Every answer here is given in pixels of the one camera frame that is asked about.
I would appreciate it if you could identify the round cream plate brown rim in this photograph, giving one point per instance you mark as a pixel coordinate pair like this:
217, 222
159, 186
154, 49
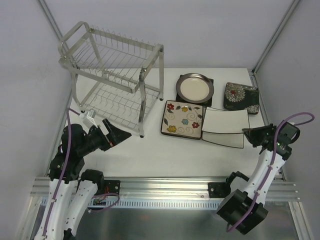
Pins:
194, 87

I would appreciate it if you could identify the aluminium frame post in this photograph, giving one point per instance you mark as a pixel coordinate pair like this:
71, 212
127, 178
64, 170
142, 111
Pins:
50, 18
276, 34

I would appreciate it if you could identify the steel two-tier dish rack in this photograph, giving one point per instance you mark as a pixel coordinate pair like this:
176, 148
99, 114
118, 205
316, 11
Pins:
119, 77

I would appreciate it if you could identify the white square plate black rim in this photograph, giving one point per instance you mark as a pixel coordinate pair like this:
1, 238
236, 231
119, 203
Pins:
225, 122

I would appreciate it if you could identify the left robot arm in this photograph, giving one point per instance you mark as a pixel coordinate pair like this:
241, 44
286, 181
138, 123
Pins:
71, 189

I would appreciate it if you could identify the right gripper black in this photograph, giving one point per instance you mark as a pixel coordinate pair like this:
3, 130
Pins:
264, 136

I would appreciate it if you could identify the left aluminium frame post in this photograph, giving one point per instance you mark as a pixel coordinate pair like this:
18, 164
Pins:
50, 18

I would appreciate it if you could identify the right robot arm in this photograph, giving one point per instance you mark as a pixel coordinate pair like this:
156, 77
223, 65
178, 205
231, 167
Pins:
244, 207

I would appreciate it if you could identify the slotted cable duct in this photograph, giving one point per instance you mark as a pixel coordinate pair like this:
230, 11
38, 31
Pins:
178, 204

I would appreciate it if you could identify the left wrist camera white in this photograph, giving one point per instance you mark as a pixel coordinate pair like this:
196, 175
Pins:
88, 118

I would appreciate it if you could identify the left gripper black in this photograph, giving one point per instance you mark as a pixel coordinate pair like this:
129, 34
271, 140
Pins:
108, 135

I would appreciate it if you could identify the black dahlia square plate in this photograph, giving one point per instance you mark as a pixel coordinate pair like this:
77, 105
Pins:
241, 97

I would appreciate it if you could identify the aluminium mounting rail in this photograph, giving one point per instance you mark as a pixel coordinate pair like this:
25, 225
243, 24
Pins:
193, 188

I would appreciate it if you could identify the cream floral square plate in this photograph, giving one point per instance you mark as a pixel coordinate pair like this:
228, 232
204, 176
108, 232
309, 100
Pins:
182, 119

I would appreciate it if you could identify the right aluminium frame post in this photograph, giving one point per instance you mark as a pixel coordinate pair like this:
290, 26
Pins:
276, 34

